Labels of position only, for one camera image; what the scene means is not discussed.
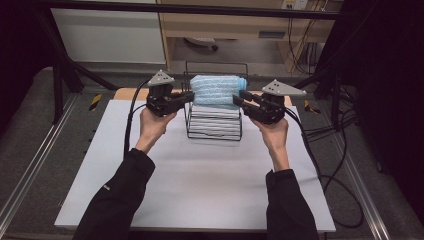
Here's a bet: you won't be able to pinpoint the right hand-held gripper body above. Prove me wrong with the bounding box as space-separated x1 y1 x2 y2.
245 78 308 126

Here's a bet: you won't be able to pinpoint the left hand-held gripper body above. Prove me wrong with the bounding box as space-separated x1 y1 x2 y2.
145 69 178 118

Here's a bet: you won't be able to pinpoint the blue striped cloth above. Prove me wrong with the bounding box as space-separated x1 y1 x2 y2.
188 74 249 111

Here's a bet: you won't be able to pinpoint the black wire rack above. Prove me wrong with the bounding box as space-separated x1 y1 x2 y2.
181 60 251 142

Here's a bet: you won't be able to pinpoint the person's right hand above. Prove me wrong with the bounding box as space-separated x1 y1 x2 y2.
250 117 290 152

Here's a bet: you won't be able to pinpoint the person's left hand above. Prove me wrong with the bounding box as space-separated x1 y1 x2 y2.
138 107 178 145

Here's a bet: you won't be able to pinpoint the wooden table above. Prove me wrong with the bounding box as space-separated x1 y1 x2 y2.
113 87 294 108

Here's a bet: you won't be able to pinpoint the grey chair base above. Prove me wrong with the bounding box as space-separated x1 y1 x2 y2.
183 36 220 52

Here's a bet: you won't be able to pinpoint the wooden desk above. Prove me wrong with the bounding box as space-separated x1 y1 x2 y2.
156 0 345 73

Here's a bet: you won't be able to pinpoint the white cabinet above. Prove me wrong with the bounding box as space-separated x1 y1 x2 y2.
51 0 167 65

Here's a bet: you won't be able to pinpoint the white table board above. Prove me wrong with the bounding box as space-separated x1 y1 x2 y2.
54 99 337 233

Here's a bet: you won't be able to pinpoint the white power strip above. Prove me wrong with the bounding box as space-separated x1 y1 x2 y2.
281 0 310 11

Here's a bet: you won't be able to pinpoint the dark curtain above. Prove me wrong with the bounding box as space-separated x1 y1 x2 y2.
0 0 56 138
328 0 424 221

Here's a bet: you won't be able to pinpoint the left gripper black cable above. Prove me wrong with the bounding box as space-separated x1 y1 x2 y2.
122 79 152 160

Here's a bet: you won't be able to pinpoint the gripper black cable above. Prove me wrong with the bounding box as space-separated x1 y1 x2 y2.
122 79 152 160
283 105 365 230

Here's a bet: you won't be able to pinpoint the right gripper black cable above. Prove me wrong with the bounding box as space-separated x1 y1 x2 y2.
283 105 365 230

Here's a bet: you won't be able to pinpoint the black floor cables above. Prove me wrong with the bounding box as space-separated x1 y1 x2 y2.
303 84 359 188

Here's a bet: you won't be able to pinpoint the hanging desk cables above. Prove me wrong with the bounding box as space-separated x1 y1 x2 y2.
285 9 322 75

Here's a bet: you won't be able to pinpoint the black metal frame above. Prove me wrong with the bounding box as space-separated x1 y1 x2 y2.
33 0 348 125

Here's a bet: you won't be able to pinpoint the aluminium floor rail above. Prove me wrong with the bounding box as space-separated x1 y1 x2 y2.
0 94 80 231
318 99 392 240

